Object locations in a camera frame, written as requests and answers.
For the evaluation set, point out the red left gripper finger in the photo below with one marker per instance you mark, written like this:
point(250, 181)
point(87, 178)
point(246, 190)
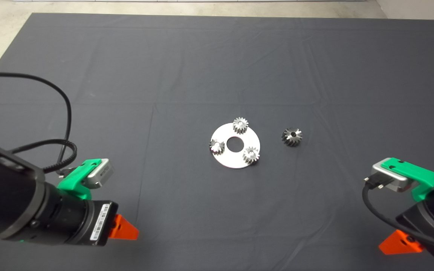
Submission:
point(123, 229)

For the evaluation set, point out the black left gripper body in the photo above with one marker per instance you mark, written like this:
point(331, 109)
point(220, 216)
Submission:
point(98, 222)

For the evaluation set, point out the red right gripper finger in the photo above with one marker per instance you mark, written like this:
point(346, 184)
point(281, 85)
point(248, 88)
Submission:
point(399, 244)

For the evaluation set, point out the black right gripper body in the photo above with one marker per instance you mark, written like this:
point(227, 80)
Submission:
point(420, 226)

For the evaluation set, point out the larger steel gear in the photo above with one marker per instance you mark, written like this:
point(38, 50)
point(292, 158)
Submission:
point(292, 136)

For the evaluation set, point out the small steel gear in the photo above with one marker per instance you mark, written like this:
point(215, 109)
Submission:
point(251, 154)
point(217, 146)
point(240, 125)

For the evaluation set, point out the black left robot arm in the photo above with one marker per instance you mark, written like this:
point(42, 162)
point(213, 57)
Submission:
point(13, 203)

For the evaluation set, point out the round metal plate with hole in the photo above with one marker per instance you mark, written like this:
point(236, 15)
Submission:
point(232, 160)

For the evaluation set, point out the dark grey table cloth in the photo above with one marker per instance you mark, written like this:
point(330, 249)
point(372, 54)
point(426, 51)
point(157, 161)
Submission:
point(277, 56)

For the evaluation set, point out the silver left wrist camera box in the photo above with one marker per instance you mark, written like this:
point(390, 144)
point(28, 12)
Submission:
point(102, 174)

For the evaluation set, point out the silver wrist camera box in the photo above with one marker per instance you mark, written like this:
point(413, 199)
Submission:
point(102, 174)
point(388, 177)

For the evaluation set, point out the green left wrist camera mount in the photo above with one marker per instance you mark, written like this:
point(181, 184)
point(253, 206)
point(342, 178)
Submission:
point(75, 178)

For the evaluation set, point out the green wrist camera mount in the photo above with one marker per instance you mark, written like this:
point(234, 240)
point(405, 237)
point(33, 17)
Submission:
point(75, 178)
point(413, 173)

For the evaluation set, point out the green right wrist camera mount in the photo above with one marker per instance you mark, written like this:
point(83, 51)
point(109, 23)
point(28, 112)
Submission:
point(413, 173)

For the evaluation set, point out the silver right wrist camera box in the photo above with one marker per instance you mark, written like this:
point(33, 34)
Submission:
point(388, 177)

